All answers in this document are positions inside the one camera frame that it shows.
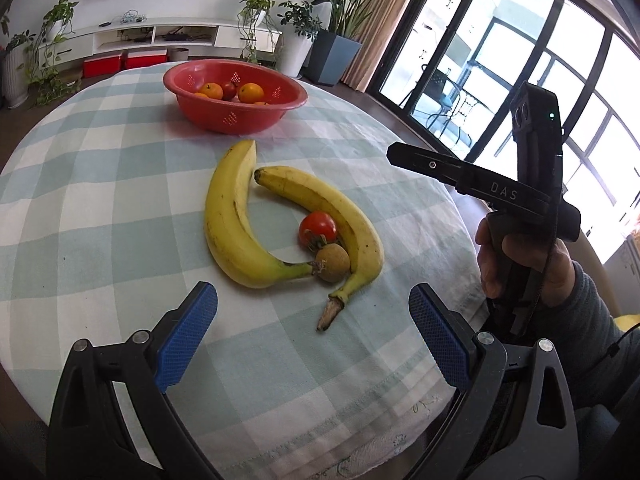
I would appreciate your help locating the red tomato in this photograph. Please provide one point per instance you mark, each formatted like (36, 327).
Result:
(317, 230)
(229, 90)

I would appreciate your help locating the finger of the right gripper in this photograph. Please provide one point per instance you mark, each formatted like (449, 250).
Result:
(442, 168)

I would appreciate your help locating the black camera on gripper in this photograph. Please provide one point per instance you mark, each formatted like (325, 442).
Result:
(537, 133)

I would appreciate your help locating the person's right hand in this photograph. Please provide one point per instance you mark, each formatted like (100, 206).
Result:
(554, 262)

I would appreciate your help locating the bushy plant white pot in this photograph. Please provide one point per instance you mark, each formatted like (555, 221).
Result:
(300, 27)

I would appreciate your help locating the balcony chair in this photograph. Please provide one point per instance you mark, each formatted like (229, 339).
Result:
(450, 111)

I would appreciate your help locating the trailing plant right of console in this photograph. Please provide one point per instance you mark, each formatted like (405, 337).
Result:
(258, 31)

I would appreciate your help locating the green white checkered tablecloth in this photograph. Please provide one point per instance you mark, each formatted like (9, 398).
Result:
(102, 232)

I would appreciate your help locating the large leaf plant blue pot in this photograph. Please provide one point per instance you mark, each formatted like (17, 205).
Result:
(336, 46)

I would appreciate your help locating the small grey pot on floor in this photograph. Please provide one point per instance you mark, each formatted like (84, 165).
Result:
(178, 54)

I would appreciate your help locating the left red storage box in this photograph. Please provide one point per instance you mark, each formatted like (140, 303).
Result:
(102, 65)

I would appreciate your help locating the large yellow banana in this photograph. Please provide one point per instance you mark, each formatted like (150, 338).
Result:
(229, 237)

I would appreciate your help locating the trailing pothos plant on console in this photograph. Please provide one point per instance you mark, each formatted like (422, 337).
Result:
(44, 53)

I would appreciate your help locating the right red storage box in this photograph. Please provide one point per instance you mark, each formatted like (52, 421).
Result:
(140, 58)

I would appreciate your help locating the red storage box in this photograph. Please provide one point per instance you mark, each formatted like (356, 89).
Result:
(140, 58)
(102, 65)

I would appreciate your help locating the white tv console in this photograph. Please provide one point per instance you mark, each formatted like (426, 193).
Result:
(204, 39)

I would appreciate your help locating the brown kiwi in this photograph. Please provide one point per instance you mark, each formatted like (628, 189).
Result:
(331, 263)

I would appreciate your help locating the plant in white ribbed pot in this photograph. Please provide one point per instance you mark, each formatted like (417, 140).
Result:
(14, 78)

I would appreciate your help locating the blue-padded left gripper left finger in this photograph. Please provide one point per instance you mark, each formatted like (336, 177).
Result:
(88, 437)

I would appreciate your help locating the person's right forearm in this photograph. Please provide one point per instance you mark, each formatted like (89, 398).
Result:
(600, 363)

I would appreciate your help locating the beige curtain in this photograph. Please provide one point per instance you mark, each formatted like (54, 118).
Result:
(374, 35)

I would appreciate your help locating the large front orange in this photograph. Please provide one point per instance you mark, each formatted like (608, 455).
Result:
(212, 91)

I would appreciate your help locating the red plastic colander bowl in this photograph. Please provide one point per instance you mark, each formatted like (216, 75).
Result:
(232, 117)

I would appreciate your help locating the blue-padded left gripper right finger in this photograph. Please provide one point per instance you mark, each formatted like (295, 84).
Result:
(511, 416)

